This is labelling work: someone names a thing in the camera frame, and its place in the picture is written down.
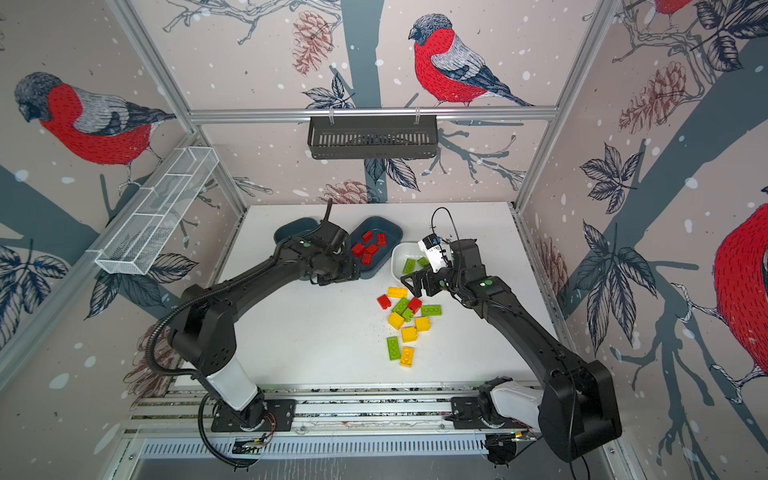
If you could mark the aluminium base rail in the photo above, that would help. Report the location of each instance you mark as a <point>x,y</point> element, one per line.
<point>356,409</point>

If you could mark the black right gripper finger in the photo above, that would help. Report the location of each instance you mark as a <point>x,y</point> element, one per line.
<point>427,290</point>
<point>419,277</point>

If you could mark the dark teal bin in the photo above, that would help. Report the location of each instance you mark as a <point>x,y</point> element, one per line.
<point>376,224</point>
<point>296,227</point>

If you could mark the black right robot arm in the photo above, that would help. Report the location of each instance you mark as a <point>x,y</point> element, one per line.
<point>575,407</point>

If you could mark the yellow long lego bottom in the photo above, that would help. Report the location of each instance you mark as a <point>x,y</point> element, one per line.
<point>407,357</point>

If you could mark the white mesh wire shelf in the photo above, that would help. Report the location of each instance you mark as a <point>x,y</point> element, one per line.
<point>143,235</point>

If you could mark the green lego brick centre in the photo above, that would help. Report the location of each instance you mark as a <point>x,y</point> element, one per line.
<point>401,306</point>

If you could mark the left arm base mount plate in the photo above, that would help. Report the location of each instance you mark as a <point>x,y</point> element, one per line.
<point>271,415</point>

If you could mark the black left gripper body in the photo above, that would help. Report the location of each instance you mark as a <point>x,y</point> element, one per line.
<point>339,269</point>

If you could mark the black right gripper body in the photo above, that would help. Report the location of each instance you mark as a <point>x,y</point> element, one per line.
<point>446,279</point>

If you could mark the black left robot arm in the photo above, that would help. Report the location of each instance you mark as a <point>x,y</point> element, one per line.
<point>199,338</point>

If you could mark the yellow long lego top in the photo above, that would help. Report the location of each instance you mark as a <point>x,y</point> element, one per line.
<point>394,292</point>

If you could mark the yellow square lego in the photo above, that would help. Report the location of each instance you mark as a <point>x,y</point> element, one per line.
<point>422,324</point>
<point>396,320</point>
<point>409,334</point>

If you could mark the white plastic bin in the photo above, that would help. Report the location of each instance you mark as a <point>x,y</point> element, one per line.
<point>404,252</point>

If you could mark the yellow long lego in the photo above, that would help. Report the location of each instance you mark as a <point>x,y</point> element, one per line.
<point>407,357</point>
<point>394,292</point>

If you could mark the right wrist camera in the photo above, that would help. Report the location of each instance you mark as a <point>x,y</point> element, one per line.
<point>433,251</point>

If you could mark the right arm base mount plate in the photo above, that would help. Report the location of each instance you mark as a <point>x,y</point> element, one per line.
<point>476,413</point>

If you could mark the black hanging wire basket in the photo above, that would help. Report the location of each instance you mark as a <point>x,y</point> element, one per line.
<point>373,137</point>

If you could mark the middle dark teal bin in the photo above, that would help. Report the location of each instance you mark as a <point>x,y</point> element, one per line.
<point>376,224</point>

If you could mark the left dark teal bin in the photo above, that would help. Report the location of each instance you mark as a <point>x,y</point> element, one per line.
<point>296,227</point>

